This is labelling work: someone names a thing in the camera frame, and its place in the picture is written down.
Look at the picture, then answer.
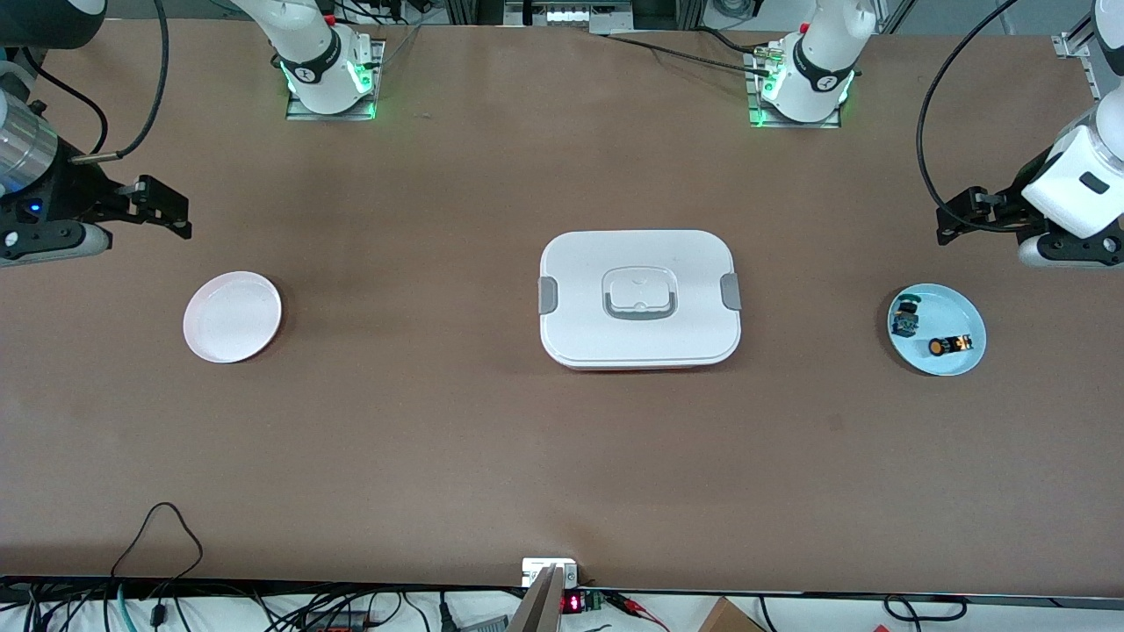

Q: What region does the grey lit electronics box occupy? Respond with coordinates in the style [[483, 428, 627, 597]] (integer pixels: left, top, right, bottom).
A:
[[504, 0, 636, 35]]

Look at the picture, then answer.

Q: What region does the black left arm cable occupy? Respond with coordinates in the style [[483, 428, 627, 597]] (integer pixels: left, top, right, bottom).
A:
[[916, 0, 1055, 234]]

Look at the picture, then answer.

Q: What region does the black coiled cable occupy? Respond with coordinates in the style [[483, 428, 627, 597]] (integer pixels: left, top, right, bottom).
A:
[[882, 594, 969, 623]]

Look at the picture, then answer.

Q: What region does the pale pink round plate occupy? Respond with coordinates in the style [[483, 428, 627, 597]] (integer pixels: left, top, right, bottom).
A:
[[183, 270, 284, 364]]

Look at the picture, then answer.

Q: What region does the brown cardboard box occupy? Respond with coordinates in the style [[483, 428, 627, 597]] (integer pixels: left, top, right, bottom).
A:
[[697, 597, 767, 632]]

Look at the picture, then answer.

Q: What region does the light blue round plate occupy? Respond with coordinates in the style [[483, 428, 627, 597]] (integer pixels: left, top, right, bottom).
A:
[[887, 283, 987, 377]]

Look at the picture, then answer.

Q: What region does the black looped cable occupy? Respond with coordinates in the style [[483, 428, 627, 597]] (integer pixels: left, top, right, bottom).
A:
[[111, 501, 205, 582]]

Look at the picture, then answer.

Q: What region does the aluminium profile bar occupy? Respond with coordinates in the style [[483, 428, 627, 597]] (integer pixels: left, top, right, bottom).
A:
[[507, 565, 564, 632]]

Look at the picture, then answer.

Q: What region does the red clip lead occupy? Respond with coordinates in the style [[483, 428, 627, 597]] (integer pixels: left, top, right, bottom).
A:
[[604, 591, 670, 632]]

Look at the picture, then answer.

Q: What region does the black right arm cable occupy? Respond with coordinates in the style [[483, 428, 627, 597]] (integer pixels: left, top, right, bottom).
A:
[[0, 0, 169, 168]]

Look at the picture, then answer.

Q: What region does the aluminium frame extrusion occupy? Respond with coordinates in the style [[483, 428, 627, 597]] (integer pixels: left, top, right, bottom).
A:
[[1051, 32, 1124, 102]]

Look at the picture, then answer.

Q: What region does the small white box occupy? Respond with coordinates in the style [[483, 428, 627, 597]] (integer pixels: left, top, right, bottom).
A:
[[522, 557, 580, 588]]

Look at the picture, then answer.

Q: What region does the white lidded lunch box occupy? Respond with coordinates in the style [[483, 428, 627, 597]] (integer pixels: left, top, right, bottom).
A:
[[537, 230, 743, 370]]

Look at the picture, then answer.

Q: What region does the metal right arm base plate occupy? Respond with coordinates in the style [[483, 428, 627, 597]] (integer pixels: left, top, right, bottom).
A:
[[285, 39, 387, 122]]

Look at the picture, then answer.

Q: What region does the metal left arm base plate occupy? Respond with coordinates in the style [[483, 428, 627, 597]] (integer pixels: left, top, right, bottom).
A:
[[745, 44, 844, 130]]

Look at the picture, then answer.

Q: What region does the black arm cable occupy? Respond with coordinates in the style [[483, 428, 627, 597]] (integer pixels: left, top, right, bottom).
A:
[[0, 0, 169, 168], [916, 0, 1055, 234]]

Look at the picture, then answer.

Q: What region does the green switch module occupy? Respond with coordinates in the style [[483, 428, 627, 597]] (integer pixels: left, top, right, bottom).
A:
[[890, 297, 924, 340]]

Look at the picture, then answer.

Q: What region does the black cable on table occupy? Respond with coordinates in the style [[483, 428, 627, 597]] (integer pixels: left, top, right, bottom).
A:
[[602, 32, 777, 76]]

